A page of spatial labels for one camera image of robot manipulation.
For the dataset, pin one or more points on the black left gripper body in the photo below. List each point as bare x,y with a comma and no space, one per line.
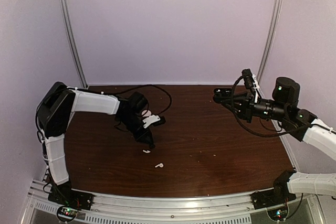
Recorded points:
137,134

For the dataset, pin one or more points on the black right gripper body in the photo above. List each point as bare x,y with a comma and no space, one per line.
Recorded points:
248,111

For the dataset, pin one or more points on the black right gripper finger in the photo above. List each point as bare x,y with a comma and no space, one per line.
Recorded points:
238,96
236,107

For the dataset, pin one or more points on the white round charging case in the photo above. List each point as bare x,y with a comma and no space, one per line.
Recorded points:
146,113

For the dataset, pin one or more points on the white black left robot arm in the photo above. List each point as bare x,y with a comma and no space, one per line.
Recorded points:
61,103

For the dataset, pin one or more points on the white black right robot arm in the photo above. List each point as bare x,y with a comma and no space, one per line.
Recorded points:
301,124

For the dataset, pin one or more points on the white earbud lower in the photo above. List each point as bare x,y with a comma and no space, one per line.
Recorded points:
160,165

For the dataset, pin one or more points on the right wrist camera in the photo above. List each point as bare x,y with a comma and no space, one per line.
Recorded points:
250,80

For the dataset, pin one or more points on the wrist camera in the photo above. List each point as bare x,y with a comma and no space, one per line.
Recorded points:
250,80
153,120

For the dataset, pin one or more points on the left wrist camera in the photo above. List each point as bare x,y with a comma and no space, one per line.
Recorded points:
153,120

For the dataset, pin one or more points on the right aluminium frame post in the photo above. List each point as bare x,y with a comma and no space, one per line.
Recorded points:
271,35

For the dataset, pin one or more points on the aluminium frame post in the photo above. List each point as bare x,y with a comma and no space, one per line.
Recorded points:
72,42
271,35

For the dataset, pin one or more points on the front aluminium rail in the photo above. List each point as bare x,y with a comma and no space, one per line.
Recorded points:
235,208

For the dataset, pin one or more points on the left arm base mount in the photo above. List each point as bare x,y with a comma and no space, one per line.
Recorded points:
70,207

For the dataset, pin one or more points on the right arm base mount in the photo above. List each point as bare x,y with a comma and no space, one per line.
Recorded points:
276,205

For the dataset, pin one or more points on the left aluminium frame post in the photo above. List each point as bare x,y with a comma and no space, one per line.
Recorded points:
72,42

